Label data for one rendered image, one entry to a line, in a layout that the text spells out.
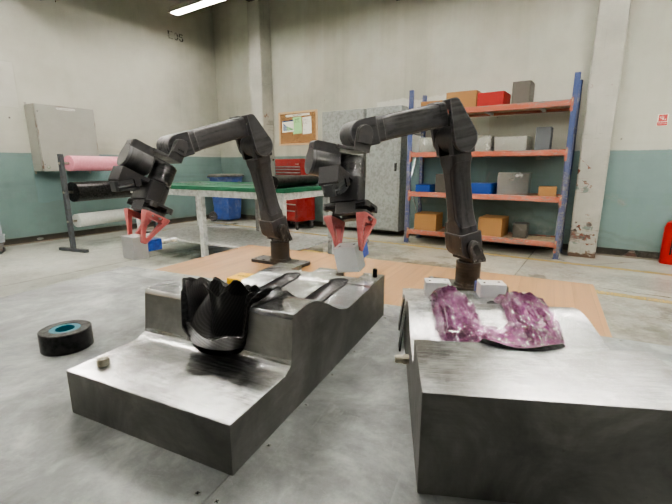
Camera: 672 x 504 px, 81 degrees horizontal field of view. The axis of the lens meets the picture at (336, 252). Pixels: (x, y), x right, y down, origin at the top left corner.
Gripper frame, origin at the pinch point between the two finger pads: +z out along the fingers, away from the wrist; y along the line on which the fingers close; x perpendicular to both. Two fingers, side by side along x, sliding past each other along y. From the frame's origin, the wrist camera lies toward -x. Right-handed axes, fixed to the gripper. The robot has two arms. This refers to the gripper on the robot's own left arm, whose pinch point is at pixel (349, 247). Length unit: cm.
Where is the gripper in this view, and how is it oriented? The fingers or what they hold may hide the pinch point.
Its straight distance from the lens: 83.5
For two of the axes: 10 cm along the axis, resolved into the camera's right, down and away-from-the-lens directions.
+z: -0.3, 9.8, -1.7
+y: 8.9, -0.5, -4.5
